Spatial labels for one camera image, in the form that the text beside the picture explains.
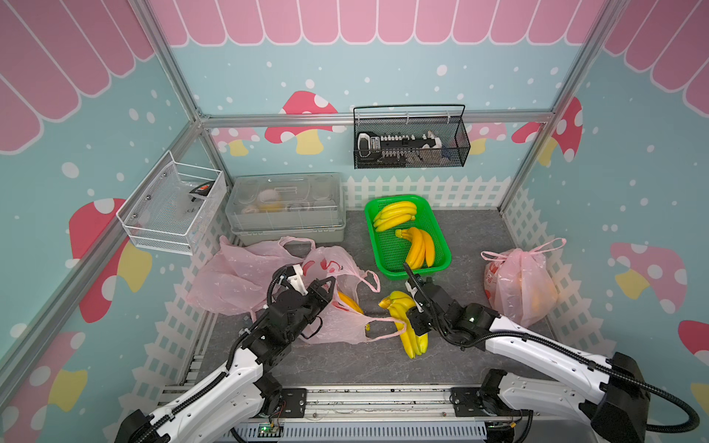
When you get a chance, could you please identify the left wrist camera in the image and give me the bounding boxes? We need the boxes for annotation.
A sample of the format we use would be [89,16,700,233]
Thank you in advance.
[282,264,308,295]

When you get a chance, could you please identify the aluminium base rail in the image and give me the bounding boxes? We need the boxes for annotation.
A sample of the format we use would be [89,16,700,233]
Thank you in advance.
[143,383,616,443]

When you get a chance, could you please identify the white wire mesh basket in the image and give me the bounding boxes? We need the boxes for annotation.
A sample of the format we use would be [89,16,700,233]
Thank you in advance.
[116,151,227,256]

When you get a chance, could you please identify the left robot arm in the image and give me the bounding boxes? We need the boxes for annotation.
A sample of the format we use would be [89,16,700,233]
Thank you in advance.
[114,265,337,442]

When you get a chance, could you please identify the clear plastic storage box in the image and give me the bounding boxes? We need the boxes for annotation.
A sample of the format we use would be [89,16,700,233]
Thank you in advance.
[225,173,346,245]

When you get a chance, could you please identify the pink plastic bag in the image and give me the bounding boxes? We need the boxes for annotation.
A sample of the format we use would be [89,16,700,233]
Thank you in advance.
[300,247,406,345]
[480,238,566,327]

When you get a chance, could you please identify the black wire mesh basket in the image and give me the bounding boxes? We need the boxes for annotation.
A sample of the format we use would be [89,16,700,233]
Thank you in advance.
[352,103,471,169]

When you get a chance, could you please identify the green plastic basket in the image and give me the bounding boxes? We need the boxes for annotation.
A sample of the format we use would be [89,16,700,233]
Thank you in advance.
[365,195,452,281]

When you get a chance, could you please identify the bananas in green basket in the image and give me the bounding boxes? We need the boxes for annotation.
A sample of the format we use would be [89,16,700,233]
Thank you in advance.
[373,200,436,271]

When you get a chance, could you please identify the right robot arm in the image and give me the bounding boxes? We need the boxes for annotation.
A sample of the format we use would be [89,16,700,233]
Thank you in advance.
[406,269,701,442]

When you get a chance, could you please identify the pink plastic bags pile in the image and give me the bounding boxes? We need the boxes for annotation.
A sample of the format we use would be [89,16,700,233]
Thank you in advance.
[186,236,316,317]

